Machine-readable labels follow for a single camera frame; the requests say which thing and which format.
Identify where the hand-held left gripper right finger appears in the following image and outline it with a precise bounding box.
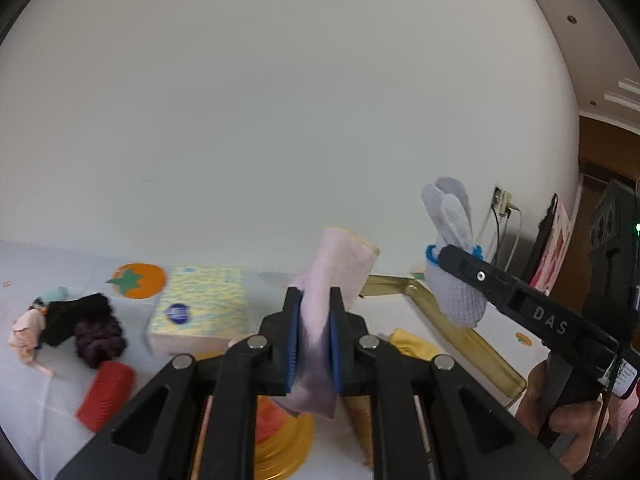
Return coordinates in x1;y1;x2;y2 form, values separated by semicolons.
327;286;573;480

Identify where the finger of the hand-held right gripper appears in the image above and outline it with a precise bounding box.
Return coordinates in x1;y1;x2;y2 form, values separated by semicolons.
437;245;518;308

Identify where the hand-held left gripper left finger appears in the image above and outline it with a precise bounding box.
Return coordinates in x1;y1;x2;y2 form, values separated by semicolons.
54;286;303;480

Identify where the white knit sock blue trim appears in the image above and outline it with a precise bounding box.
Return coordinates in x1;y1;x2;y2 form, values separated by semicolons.
421;176;487;329

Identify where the pale pink cloth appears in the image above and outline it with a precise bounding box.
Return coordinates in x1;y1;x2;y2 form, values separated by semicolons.
286;226;381;418

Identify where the gold metal tin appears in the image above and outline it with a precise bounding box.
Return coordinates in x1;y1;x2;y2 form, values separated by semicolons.
357;274;528;411

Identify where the red cloth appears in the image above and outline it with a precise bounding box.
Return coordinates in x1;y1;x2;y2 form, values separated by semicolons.
75;361;136;433

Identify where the black fuzzy sock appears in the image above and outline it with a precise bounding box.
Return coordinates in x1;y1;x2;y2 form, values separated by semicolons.
37;292;111;348

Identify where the peach cloth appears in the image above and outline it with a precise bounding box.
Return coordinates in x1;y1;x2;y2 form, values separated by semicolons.
7;307;57;378

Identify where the person's right hand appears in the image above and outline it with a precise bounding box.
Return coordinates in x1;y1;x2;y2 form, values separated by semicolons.
515;359;626;477

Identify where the yellow cloth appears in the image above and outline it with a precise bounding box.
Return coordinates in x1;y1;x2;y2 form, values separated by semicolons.
387;327;443;363

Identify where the beige cloth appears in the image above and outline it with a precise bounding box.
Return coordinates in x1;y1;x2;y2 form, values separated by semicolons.
342;394;376;468

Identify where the yellow lidded round container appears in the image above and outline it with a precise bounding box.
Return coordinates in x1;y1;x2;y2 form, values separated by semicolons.
197;350;317;480

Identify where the yellow patterned tissue pack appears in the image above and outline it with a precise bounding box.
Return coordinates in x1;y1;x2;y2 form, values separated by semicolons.
146;265;251;358

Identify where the purple scrunchie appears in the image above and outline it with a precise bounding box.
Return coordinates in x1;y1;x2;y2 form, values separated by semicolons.
74;316;126;370

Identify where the tomato print tablecloth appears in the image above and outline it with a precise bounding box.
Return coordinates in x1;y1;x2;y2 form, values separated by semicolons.
0;239;551;480

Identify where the black cable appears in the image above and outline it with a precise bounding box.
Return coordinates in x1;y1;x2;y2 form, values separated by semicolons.
487;206;502;266

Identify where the pink picture black frame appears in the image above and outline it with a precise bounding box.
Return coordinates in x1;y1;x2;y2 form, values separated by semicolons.
520;192;574;297

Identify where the wall socket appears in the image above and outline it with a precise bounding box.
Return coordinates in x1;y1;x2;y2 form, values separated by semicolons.
492;186;516;218

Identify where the brown wooden door frame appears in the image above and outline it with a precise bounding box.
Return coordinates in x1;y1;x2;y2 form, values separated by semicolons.
577;114;640;186

